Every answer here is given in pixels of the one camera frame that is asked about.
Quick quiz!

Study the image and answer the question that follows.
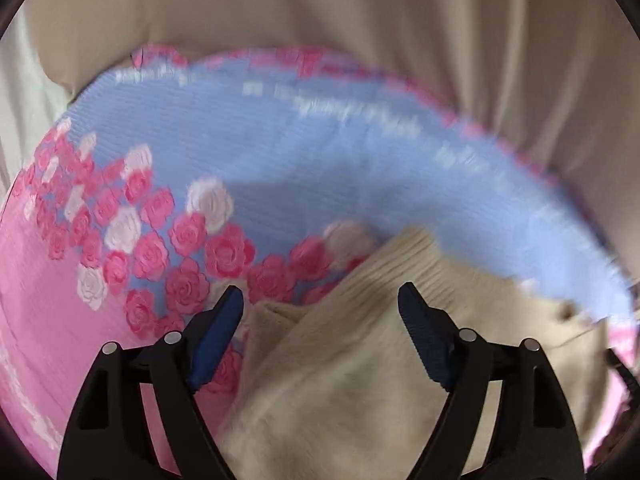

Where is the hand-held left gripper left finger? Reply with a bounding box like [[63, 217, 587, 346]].
[[56, 285, 245, 480]]

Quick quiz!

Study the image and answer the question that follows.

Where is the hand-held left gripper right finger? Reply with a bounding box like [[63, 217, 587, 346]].
[[397, 281, 585, 480]]

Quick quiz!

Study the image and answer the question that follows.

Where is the cream knit sweater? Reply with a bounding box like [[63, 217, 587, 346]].
[[216, 226, 608, 480]]

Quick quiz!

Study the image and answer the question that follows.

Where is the pink blue rose printed blanket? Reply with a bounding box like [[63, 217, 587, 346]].
[[0, 46, 640, 480]]

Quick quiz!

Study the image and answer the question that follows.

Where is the beige curtain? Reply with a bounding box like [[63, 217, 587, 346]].
[[0, 0, 640, 196]]

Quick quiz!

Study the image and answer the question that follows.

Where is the dark object with cable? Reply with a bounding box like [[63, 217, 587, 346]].
[[602, 345, 640, 406]]

